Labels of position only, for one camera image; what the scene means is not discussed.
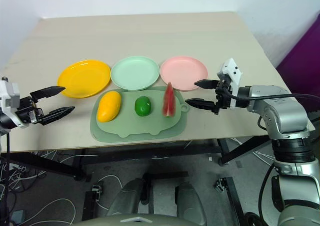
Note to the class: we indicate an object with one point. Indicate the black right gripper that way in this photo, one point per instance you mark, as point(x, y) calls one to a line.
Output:
point(223, 98)

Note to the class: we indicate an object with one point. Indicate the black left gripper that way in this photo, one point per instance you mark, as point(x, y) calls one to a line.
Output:
point(27, 110)

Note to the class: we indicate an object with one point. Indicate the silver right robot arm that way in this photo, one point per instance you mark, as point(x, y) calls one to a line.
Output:
point(285, 113)

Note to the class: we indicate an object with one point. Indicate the pink plate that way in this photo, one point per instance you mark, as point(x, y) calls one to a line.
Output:
point(185, 70)

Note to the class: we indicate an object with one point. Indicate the yellow plate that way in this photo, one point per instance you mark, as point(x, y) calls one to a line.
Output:
point(83, 78)

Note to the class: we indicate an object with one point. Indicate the green pepper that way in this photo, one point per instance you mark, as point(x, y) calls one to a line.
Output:
point(143, 106)

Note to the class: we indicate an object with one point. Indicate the light green plate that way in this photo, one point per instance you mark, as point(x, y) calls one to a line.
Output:
point(135, 72)

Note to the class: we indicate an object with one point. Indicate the red watermelon slice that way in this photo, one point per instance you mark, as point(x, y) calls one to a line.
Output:
point(168, 100)

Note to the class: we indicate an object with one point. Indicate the yellow mango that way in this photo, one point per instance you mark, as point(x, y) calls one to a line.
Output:
point(109, 106)

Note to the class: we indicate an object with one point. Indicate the green silicone mat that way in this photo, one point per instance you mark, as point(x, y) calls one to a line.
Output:
point(140, 128)

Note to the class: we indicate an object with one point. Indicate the purple box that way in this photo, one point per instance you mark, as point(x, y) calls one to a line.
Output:
point(303, 60)

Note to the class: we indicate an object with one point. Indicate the black floor bar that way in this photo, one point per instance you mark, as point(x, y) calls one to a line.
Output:
point(91, 203)
point(231, 198)

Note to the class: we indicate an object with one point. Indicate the dark grey rounded robot leg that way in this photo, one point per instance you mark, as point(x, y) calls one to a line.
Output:
point(191, 203)
point(128, 198)

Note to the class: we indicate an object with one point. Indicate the grey robot torso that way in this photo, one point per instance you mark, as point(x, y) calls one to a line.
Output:
point(105, 221)

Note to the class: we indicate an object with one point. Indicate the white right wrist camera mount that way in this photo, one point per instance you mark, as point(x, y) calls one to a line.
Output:
point(233, 70)

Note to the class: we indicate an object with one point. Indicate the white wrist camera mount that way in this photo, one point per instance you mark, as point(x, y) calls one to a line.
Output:
point(233, 70)
point(10, 93)

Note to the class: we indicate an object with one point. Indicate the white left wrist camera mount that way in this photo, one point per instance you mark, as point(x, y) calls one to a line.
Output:
point(10, 93)

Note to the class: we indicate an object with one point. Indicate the black table frame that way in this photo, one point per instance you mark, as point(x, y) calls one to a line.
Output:
point(175, 151)

